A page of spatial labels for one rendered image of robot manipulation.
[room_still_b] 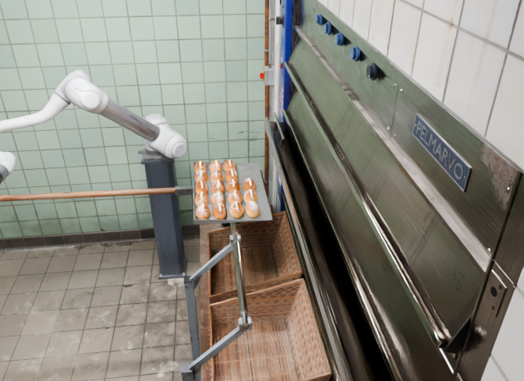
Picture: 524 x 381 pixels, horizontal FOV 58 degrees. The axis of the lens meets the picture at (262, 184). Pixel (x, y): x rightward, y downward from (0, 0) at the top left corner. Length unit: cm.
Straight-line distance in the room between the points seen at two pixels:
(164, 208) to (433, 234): 245
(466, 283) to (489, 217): 15
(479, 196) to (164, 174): 249
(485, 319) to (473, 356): 9
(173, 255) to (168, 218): 33
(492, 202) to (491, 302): 16
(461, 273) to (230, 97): 271
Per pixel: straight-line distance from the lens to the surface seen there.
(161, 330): 333
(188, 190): 236
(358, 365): 133
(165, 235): 343
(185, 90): 345
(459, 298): 98
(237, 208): 217
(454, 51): 94
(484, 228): 90
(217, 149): 364
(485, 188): 88
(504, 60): 81
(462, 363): 102
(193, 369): 189
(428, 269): 106
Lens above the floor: 244
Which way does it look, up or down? 31 degrees down
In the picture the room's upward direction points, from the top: straight up
